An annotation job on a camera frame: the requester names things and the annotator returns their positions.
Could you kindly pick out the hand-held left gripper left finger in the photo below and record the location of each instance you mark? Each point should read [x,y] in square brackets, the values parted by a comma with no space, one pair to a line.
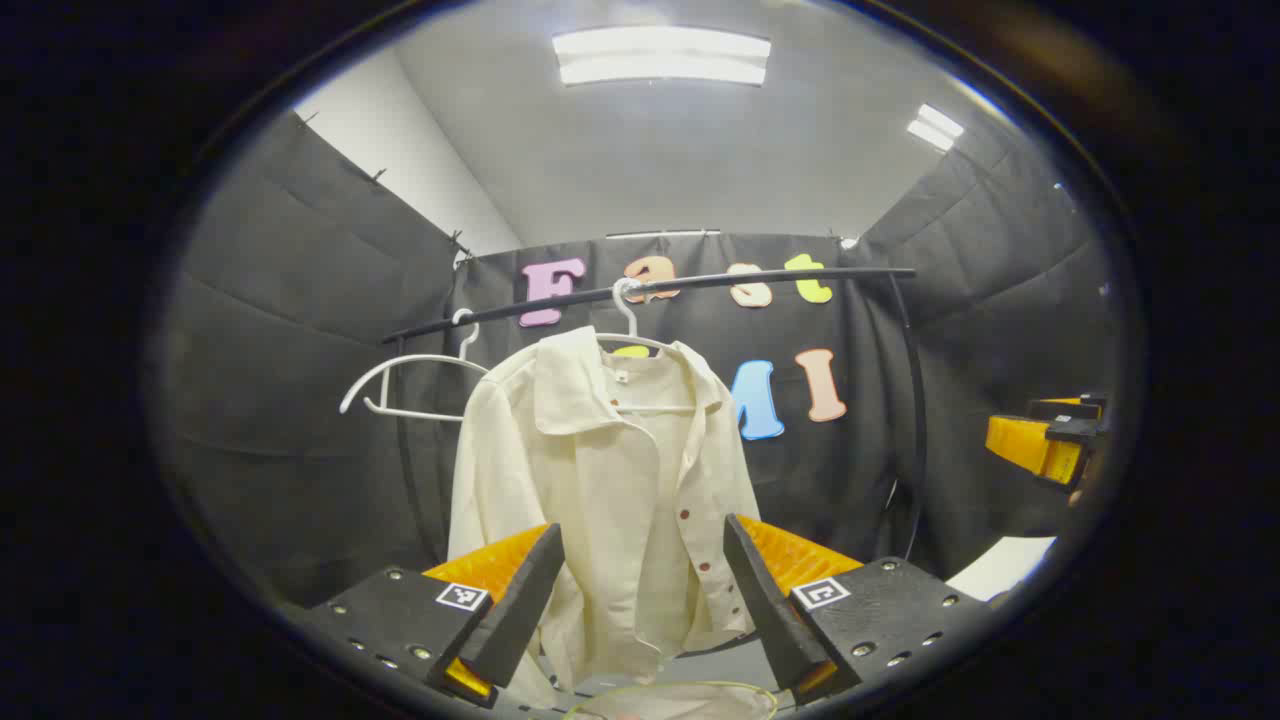
[520,600]

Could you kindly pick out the ceiling light panel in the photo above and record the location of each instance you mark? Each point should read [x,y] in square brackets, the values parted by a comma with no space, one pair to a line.
[935,127]
[660,55]

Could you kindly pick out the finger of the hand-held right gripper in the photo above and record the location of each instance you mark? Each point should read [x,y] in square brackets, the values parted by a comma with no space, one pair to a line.
[1070,432]
[1075,408]

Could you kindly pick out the white plastic hanger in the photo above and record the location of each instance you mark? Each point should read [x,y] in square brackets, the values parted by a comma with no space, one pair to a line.
[466,338]
[628,315]

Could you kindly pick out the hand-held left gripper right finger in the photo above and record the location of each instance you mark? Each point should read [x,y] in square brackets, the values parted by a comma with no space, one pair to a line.
[765,600]

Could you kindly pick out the cream button-up shirt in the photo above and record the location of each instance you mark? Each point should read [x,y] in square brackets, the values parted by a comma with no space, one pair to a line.
[600,480]

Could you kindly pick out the black clothes rack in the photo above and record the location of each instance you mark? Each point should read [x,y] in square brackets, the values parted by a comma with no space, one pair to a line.
[800,279]

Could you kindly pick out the black backdrop cloth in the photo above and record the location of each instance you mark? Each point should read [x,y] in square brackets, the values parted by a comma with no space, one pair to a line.
[300,400]

